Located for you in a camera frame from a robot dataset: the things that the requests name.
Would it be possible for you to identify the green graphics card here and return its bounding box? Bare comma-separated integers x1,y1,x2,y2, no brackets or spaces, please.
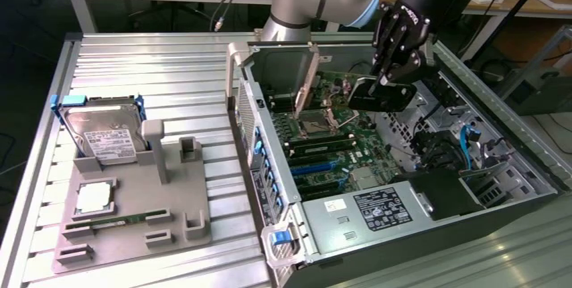
292,42,419,120

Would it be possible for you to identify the black slanted pole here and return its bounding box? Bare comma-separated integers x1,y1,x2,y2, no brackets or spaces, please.
460,0,563,62

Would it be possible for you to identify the metal disk bay cage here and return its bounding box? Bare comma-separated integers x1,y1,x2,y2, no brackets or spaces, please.
376,80,454,135

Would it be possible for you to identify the metal socket cover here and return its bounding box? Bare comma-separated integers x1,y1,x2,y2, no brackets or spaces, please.
327,106,362,127

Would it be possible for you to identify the CPU socket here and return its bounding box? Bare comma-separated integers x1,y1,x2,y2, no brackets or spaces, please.
296,111,335,139

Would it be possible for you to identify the black floor box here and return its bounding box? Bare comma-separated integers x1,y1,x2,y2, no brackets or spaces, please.
508,72,572,117

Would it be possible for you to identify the silver chipset heatsink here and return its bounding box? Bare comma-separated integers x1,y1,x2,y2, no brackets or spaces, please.
350,168,382,191

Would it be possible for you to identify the blue expansion slot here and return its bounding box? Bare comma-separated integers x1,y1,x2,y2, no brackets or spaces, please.
290,159,342,177

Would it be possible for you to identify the black plastic shroud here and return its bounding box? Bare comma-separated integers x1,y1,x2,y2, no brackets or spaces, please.
396,169,487,222

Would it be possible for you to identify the grey power supply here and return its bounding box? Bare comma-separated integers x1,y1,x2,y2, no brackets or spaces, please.
302,180,438,256

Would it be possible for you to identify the black chair base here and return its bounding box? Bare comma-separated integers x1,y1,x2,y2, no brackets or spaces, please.
128,0,216,31

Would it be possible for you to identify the open black PC case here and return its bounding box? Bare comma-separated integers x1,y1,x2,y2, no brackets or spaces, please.
226,31,572,288

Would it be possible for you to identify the blue case latch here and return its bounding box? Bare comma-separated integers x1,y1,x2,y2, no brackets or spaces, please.
270,230,292,246

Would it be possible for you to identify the grey parts rack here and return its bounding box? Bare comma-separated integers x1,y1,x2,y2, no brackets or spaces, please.
54,119,214,275

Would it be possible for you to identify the silver hard disk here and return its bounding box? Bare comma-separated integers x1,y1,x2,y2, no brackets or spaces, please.
64,103,150,167

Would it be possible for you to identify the hard disk drive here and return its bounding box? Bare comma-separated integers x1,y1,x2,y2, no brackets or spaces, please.
50,94,156,162

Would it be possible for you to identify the silver CPU chip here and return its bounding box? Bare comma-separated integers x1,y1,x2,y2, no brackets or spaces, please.
74,183,114,214

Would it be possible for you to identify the green RAM stick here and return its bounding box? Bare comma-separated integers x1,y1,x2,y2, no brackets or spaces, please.
67,212,166,231

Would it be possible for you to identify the blue disk wire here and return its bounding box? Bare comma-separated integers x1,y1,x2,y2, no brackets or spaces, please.
458,123,483,172

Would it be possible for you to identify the aluminium profile frame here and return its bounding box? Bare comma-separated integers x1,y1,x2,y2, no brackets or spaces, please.
495,25,572,102

